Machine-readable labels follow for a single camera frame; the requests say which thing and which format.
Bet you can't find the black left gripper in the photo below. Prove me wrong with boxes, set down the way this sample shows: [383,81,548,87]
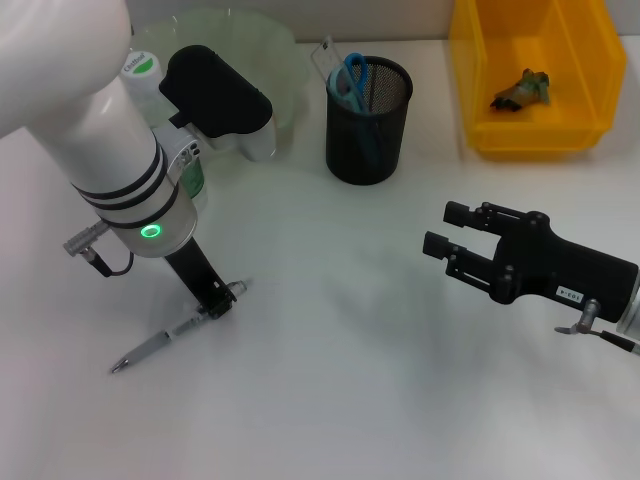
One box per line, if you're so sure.
[163,238,239,322]

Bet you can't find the translucent green fruit bowl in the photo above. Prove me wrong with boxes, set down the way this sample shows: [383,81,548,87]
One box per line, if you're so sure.
[130,8,311,161]

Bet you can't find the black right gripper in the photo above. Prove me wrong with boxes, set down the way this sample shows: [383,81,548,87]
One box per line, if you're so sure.
[422,200,640,325]

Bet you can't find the clear plastic ruler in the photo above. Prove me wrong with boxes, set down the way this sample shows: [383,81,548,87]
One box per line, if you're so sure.
[309,34,362,104]

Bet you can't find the black mesh pen holder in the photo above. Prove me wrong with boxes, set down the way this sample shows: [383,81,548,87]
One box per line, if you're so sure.
[324,55,414,185]

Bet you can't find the light blue scissors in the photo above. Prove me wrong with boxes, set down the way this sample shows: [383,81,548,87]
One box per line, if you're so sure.
[327,52,380,169]

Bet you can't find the yellow plastic bin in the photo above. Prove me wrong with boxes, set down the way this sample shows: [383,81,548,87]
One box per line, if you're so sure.
[448,0,629,162]

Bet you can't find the green plastic wrapper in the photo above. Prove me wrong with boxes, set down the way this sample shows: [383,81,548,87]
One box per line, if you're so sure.
[489,68,553,112]

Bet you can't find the silver ballpoint pen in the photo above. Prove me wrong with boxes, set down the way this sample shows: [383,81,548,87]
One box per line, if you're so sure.
[109,278,252,375]

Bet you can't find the clear green-label water bottle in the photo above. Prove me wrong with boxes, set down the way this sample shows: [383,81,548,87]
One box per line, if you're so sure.
[121,49,209,211]

